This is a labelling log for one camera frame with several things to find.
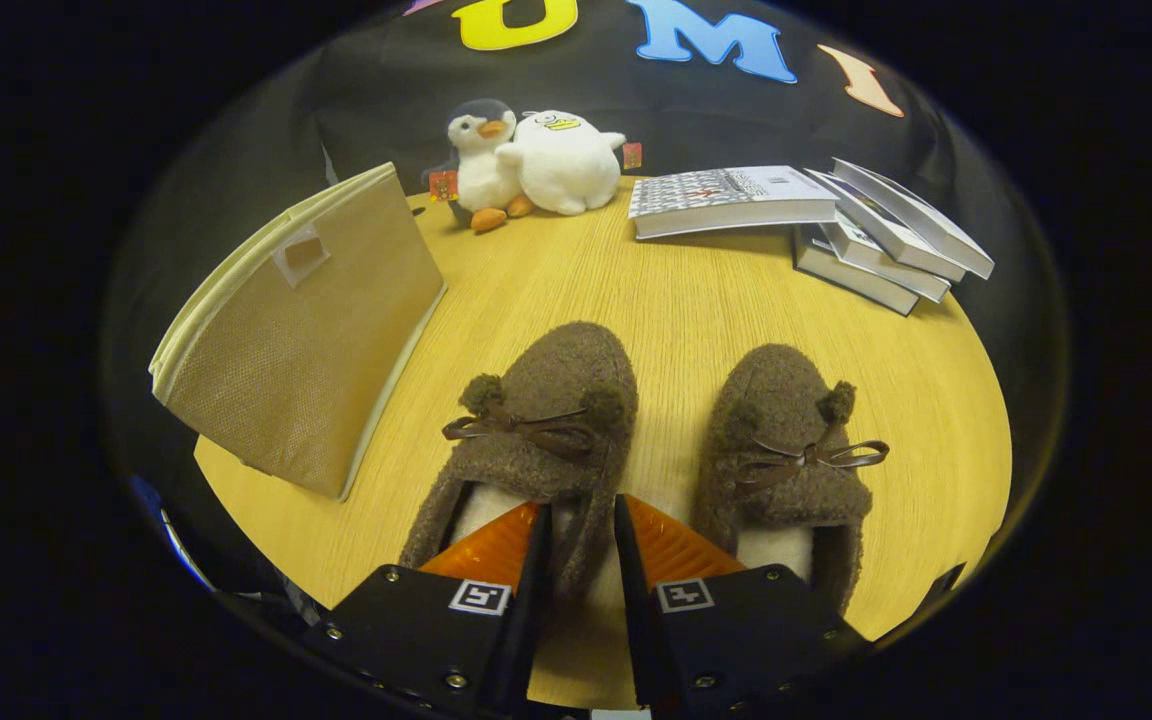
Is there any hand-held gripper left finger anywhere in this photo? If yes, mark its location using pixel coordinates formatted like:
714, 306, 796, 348
301, 500, 554, 720

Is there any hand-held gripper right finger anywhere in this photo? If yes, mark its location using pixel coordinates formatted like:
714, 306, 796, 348
614, 493, 875, 720

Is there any brown fuzzy shoe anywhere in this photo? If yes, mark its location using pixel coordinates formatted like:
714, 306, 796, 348
398, 320, 640, 606
691, 343, 890, 616

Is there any beige fabric storage box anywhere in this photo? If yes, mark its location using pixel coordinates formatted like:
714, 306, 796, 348
149, 162, 447, 501

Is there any thin white book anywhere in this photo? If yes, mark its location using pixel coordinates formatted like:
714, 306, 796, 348
821, 215, 952, 303

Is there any grey patterned cover book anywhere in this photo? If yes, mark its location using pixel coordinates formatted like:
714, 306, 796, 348
628, 165, 840, 241

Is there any penguin plush toy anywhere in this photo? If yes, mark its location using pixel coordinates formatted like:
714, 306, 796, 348
423, 98, 537, 234

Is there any white duck plush toy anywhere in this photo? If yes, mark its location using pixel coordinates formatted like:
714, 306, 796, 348
496, 110, 644, 216

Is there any white book dark cover picture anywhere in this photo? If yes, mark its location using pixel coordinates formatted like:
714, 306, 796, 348
831, 158, 995, 279

